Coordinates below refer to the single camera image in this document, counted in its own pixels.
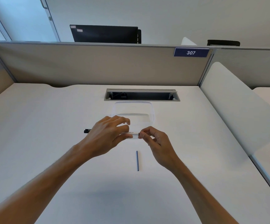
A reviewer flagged person's left hand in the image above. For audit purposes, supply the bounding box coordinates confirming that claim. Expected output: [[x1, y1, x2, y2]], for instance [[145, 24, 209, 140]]
[[75, 115, 133, 159]]

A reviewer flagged person's right hand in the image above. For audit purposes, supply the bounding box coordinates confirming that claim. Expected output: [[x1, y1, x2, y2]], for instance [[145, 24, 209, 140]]
[[137, 126, 181, 173]]

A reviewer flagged white pen with black cap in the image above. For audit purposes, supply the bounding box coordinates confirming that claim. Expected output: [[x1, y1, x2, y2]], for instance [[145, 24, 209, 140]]
[[84, 129, 140, 138]]

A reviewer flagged person's right forearm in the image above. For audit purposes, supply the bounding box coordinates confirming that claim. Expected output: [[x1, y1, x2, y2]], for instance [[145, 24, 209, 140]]
[[171, 161, 239, 224]]

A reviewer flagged person's left forearm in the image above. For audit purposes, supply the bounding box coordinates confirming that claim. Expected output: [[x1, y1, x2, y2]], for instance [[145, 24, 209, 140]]
[[0, 144, 93, 224]]

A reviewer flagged clear plastic container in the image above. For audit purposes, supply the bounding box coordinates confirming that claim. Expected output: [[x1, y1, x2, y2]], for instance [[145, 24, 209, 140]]
[[111, 102, 156, 141]]

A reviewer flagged white rounded side divider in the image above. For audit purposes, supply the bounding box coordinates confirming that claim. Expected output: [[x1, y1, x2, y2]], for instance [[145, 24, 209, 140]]
[[200, 62, 270, 156]]

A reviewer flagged blue number sign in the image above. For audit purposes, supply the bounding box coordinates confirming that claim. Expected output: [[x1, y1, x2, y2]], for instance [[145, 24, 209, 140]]
[[174, 48, 210, 58]]

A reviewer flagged black monitor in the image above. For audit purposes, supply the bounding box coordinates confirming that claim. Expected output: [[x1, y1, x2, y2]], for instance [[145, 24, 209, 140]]
[[69, 24, 142, 44]]

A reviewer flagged white divider tip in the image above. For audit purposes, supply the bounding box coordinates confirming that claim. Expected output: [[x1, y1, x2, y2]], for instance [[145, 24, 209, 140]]
[[181, 37, 197, 46]]

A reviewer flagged beige neighbouring partition panel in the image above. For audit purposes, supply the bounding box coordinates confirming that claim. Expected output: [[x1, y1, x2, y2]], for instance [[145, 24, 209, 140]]
[[211, 48, 270, 89]]

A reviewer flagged black chair back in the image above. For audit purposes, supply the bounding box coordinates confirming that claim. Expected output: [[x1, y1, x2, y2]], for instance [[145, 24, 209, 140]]
[[207, 40, 241, 47]]

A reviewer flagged grey desk cable tray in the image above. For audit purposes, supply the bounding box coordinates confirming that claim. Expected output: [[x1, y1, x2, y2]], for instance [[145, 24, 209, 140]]
[[104, 88, 180, 102]]

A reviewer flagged glass door with metal frame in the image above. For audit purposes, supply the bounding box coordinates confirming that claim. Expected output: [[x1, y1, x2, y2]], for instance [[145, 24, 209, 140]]
[[0, 0, 61, 42]]

